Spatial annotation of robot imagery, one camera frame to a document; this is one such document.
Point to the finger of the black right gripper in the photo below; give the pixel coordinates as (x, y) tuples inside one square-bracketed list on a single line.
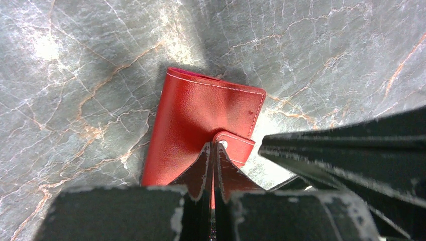
[(385, 148), (391, 184)]

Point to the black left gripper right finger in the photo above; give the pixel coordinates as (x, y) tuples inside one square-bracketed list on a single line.
[(245, 211)]

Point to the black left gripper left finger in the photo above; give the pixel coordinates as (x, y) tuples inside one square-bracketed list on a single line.
[(177, 211)]

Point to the red leather card holder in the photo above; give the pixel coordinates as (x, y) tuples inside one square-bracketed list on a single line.
[(195, 109)]

